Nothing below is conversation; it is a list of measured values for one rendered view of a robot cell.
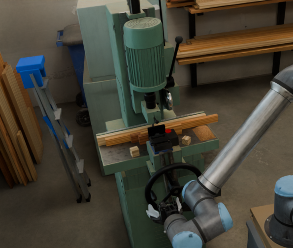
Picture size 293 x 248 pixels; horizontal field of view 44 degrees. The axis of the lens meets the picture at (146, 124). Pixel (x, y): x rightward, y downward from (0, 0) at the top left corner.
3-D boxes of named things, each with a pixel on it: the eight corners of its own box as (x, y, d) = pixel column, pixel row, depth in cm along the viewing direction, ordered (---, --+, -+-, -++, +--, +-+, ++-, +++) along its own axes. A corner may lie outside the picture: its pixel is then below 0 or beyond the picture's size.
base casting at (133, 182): (123, 191, 188) (121, 177, 183) (106, 133, 236) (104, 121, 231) (205, 171, 195) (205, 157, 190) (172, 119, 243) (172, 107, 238)
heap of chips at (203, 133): (200, 141, 186) (200, 137, 185) (191, 129, 196) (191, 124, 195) (216, 138, 187) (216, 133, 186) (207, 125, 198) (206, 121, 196)
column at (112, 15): (128, 137, 214) (110, 14, 176) (121, 118, 232) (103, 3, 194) (165, 129, 217) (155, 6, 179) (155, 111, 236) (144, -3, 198)
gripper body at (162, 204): (174, 197, 146) (182, 209, 134) (177, 217, 147) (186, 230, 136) (155, 201, 144) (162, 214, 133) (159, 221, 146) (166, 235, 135)
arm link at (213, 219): (215, 192, 128) (185, 209, 127) (232, 212, 119) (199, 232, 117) (222, 209, 133) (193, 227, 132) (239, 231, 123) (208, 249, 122)
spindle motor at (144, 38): (135, 96, 171) (127, 31, 155) (127, 81, 186) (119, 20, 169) (171, 89, 174) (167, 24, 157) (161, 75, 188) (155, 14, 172)
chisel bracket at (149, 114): (148, 127, 186) (146, 113, 182) (142, 114, 198) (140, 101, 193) (162, 124, 187) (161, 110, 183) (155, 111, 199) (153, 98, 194)
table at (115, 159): (107, 187, 172) (105, 178, 169) (98, 151, 197) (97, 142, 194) (227, 159, 182) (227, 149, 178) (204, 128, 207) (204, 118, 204)
